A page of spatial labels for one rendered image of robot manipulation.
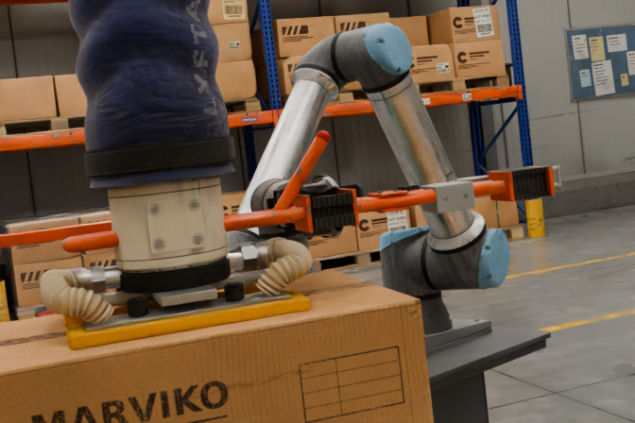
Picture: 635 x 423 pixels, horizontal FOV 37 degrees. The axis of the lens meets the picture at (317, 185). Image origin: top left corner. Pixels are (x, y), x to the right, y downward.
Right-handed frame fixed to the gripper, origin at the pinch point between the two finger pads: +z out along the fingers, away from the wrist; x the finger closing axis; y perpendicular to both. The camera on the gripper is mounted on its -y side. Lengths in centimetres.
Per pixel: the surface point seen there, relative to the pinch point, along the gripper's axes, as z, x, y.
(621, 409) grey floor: -206, -122, -184
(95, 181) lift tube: 3.2, 9.1, 37.6
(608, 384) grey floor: -240, -122, -200
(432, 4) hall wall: -874, 144, -425
